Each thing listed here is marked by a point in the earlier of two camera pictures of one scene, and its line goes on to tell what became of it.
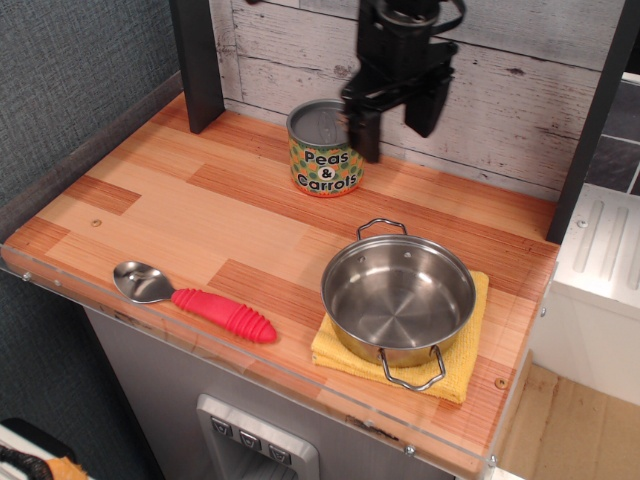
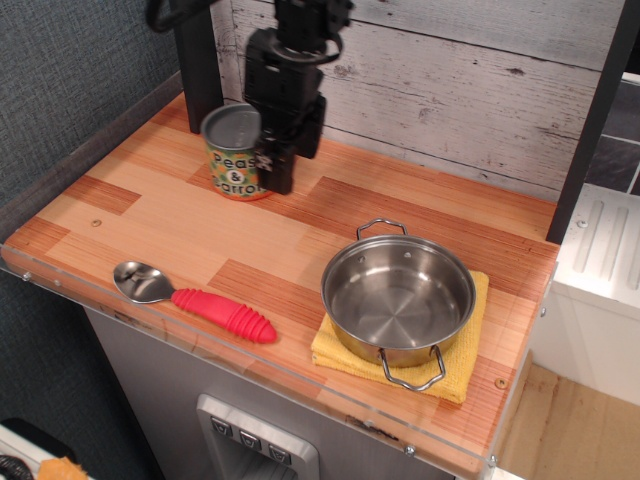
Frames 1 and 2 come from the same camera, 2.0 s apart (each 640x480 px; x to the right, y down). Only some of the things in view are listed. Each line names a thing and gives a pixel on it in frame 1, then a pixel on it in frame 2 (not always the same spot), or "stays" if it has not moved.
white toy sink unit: [587, 326] stays
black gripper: [398, 58] -> [282, 79]
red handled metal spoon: [141, 282] stays
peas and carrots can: [321, 162] -> [230, 133]
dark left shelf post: [199, 58] stays
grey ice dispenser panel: [245, 445] stays
